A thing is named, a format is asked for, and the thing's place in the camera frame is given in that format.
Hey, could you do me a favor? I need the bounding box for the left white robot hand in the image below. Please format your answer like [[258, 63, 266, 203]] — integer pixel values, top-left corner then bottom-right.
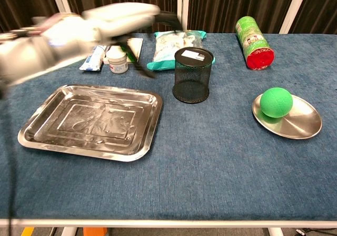
[[81, 2, 185, 79]]

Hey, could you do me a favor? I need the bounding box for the black cylindrical jar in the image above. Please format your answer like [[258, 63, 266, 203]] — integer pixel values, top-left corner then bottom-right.
[[172, 47, 213, 104]]

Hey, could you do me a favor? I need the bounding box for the green ball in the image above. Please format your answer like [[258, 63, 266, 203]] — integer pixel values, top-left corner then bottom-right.
[[260, 87, 293, 119]]

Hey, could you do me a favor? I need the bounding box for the white flat package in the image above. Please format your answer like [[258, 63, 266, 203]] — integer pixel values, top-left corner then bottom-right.
[[104, 37, 144, 63]]

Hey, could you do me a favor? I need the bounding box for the small white jar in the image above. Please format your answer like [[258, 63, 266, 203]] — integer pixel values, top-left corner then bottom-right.
[[106, 48, 129, 74]]

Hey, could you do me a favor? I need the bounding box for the teal snack bag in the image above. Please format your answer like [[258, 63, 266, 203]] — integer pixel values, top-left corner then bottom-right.
[[146, 29, 216, 71]]

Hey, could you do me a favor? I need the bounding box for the blue white toothpaste tube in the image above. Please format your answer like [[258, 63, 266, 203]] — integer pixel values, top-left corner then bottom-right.
[[78, 45, 108, 72]]

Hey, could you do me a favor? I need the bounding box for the rectangular steel tray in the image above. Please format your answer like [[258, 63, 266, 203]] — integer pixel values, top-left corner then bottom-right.
[[17, 84, 163, 162]]

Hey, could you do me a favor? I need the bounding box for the green chips can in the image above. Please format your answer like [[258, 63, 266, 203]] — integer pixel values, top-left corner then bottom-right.
[[235, 16, 275, 71]]

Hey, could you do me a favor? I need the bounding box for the blue felt table cover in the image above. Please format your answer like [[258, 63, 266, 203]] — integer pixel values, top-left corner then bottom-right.
[[0, 33, 337, 221]]

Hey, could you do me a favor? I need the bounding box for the round steel plate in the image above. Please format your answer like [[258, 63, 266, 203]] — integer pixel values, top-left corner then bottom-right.
[[251, 93, 323, 140]]

